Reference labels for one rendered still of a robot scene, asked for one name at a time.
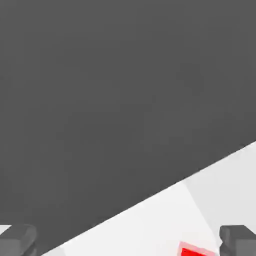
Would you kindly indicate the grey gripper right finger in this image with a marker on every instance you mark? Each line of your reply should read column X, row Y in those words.
column 239, row 241

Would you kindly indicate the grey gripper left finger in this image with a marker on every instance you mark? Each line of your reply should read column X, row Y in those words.
column 17, row 241

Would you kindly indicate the small red cube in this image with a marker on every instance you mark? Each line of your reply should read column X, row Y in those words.
column 195, row 251

